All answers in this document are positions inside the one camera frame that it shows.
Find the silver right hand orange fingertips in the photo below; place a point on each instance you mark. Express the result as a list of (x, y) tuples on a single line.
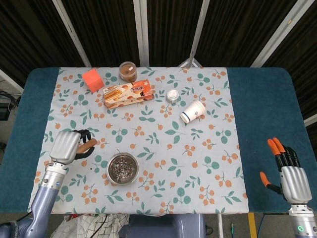
[(296, 183)]

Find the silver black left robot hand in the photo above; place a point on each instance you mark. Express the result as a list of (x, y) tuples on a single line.
[(65, 146)]

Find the wooden rolling pin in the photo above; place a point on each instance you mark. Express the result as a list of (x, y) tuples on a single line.
[(88, 145)]

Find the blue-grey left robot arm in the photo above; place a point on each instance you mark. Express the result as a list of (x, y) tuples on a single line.
[(45, 196)]

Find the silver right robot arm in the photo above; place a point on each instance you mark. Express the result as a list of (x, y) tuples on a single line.
[(302, 220)]

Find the stainless steel bowl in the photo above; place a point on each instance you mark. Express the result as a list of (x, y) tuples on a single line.
[(110, 176)]

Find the crushed dark seeds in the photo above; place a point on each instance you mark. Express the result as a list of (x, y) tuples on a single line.
[(123, 169)]

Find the black electronic device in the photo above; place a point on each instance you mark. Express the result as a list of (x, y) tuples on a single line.
[(5, 109)]

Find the orange foam cube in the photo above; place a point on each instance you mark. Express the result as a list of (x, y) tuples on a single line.
[(92, 80)]

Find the teal velvet table cover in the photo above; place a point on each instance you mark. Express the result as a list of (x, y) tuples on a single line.
[(267, 111)]

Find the orange biscuit box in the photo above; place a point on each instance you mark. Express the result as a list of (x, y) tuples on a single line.
[(126, 94)]

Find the white black checked cloth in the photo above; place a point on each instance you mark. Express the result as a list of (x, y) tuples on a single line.
[(79, 226)]

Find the white table leg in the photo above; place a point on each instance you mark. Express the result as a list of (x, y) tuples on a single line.
[(220, 226)]

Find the floral orange fruit tablecloth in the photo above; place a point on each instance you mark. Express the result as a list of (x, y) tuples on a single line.
[(158, 148)]

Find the clear jar brown contents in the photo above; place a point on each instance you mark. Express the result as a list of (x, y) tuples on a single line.
[(128, 72)]

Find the small metal tin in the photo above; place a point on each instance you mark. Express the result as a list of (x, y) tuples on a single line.
[(172, 96)]

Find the dark pleated curtain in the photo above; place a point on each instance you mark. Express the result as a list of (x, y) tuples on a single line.
[(106, 29)]

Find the white paper cup blue stripe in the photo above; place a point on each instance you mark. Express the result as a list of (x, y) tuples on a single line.
[(194, 111)]

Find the blue-grey robot torso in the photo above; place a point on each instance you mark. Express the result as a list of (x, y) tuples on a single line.
[(163, 226)]

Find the white frame post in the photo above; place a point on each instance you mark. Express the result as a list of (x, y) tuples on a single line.
[(141, 32), (280, 34), (71, 34), (310, 121), (199, 27), (11, 80)]

